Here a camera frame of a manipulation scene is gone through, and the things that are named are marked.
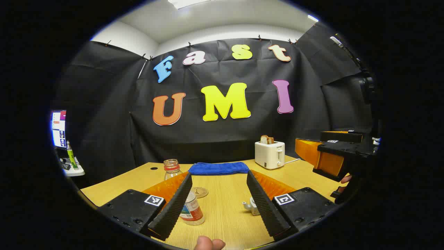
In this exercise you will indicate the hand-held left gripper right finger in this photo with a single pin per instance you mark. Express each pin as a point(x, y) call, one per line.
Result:
point(263, 205)

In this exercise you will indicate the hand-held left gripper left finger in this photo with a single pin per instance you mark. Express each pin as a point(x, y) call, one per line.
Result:
point(173, 208)

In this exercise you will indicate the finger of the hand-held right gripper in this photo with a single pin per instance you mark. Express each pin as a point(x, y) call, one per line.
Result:
point(343, 136)
point(347, 148)

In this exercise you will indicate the white ceramic teacup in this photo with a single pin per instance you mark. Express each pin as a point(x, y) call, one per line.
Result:
point(252, 206)

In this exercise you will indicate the clear plastic water bottle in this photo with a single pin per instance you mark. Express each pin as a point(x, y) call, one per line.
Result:
point(190, 210)

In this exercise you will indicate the round brown coaster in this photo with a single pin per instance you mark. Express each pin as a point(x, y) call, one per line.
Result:
point(200, 192)

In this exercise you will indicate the green bottle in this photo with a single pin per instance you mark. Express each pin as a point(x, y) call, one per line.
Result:
point(71, 156)

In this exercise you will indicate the white toaster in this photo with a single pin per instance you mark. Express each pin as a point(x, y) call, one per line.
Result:
point(270, 154)

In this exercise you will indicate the blue towel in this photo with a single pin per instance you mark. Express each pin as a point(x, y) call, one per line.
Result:
point(218, 168)

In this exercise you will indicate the bread slice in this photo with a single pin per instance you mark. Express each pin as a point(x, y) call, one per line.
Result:
point(266, 139)

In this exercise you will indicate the black backdrop cloth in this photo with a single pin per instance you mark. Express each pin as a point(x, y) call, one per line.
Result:
point(225, 135)

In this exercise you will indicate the white side table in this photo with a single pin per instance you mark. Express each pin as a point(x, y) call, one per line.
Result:
point(74, 170)

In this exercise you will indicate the computer monitor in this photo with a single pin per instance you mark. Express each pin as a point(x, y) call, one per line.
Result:
point(59, 128)

